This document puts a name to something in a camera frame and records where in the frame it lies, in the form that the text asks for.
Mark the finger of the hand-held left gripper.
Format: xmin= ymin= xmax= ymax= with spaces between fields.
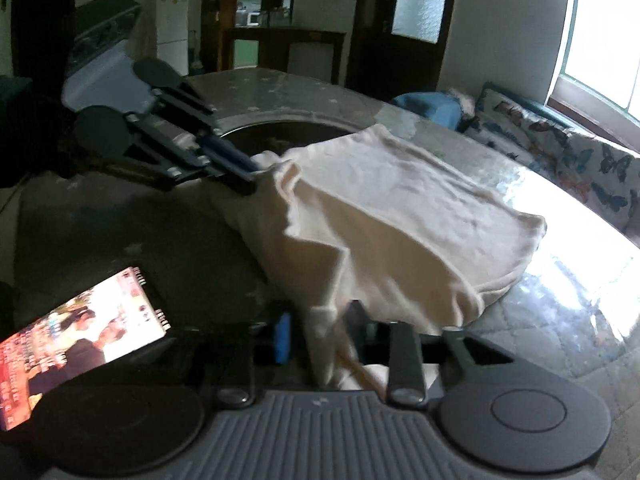
xmin=125 ymin=115 xmax=261 ymax=197
xmin=150 ymin=80 xmax=264 ymax=177

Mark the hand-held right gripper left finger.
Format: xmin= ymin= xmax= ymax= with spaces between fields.
xmin=185 ymin=312 xmax=294 ymax=407

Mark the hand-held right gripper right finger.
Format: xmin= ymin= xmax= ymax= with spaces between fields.
xmin=345 ymin=300 xmax=573 ymax=408

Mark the cream garment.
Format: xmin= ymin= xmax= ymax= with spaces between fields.
xmin=207 ymin=124 xmax=549 ymax=392

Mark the round black induction cooker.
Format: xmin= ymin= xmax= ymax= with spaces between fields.
xmin=219 ymin=119 xmax=352 ymax=145

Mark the white refrigerator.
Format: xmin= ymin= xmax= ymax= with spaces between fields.
xmin=156 ymin=0 xmax=192 ymax=77

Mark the dark wooden cabinet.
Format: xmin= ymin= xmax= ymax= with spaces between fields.
xmin=200 ymin=0 xmax=348 ymax=82

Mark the dark wooden door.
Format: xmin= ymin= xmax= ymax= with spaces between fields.
xmin=345 ymin=0 xmax=462 ymax=104

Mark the smartphone with lit screen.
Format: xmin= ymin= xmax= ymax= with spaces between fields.
xmin=0 ymin=266 xmax=174 ymax=432

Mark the white towel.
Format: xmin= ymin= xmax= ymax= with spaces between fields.
xmin=447 ymin=87 xmax=477 ymax=112

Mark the butterfly print pillow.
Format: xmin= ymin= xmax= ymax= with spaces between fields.
xmin=547 ymin=127 xmax=640 ymax=243
xmin=465 ymin=87 xmax=568 ymax=162

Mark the teal sofa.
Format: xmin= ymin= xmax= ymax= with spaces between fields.
xmin=392 ymin=81 xmax=640 ymax=250

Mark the green framed window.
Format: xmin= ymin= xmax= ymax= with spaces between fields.
xmin=547 ymin=0 xmax=640 ymax=127

